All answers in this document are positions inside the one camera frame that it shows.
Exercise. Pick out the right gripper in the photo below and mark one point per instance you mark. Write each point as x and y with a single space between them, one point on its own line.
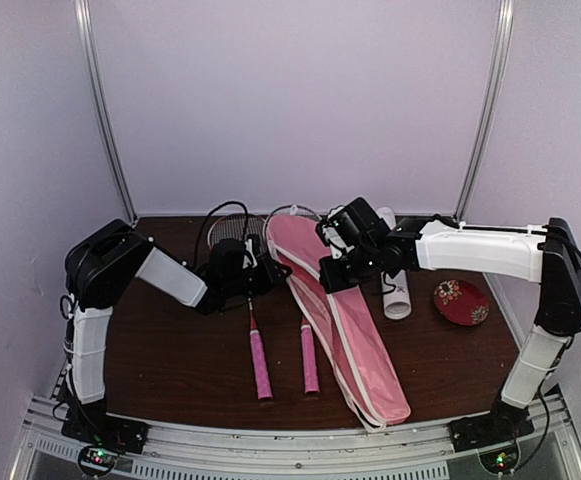
330 278

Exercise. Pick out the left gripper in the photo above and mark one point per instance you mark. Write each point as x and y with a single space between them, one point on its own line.
268 274

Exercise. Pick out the pink racket bag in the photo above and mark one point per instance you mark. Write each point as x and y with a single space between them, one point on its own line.
341 321

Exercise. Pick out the pink badminton racket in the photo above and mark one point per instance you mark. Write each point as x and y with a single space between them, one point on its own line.
260 340
309 363

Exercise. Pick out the white shuttlecock tube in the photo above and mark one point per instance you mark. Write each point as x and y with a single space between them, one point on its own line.
396 296

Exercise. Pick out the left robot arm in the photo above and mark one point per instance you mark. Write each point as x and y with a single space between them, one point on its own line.
101 268

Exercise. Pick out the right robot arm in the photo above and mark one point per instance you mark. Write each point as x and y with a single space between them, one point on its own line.
362 244

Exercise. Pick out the red floral plate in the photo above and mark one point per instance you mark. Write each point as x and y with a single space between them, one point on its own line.
461 302

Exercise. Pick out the metal base rail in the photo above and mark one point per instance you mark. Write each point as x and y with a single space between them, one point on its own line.
422 450

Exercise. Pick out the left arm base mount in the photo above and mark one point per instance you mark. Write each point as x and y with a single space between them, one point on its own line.
105 444

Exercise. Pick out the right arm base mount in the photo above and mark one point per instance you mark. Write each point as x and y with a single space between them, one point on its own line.
494 436

